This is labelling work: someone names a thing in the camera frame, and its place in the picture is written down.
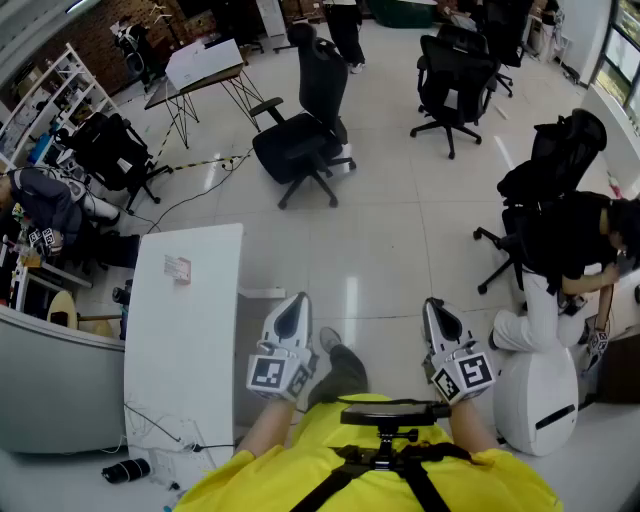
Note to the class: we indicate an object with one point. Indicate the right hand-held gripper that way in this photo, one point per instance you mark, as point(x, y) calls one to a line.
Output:
point(465, 372)

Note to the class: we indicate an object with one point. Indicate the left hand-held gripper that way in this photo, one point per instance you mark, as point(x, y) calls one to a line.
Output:
point(280, 372)

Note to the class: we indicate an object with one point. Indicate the person's right forearm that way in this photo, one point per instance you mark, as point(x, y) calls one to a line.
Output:
point(472, 425)

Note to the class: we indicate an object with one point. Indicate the person's left forearm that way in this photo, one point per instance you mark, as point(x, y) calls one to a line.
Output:
point(267, 425)

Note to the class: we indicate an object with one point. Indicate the person's grey shoe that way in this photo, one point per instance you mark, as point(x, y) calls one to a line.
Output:
point(330, 339)

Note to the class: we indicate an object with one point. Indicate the person's dark olive trousers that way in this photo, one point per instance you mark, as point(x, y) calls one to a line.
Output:
point(342, 372)

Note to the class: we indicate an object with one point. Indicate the black chest-mounted phone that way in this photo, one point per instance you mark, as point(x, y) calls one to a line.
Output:
point(390, 414)

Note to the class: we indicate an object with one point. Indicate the white rounded pod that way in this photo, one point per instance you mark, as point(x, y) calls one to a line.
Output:
point(532, 395)

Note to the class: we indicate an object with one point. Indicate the black chest harness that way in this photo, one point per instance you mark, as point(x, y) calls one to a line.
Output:
point(382, 457)

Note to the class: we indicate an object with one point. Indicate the person's yellow shirt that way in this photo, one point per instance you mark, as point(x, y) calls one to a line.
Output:
point(300, 480)

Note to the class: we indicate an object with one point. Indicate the white floor power strip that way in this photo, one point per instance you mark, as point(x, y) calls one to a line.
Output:
point(226, 162)

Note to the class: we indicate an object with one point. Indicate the black high-back office chair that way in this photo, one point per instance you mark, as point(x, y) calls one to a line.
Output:
point(300, 145)

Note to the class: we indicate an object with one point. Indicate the yellow black striped tape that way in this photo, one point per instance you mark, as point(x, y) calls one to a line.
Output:
point(200, 164)

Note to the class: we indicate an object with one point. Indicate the black mesh office chair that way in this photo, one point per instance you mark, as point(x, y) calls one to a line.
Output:
point(555, 165)

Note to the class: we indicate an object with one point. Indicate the black flask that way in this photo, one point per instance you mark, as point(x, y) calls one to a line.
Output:
point(125, 470)

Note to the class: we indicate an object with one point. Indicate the round wooden side table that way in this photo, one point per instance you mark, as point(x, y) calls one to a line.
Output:
point(62, 310)

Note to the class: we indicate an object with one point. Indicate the wooden table with metal legs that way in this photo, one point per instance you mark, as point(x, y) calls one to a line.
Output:
point(165, 92)

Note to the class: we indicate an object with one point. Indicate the black backpack rig on stand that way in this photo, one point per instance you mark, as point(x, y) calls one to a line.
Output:
point(134, 55)

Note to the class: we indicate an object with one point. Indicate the dark green container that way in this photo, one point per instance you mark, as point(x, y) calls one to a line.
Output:
point(400, 12)

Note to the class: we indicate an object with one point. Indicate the white shelf rack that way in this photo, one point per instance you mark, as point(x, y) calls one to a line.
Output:
point(65, 85)

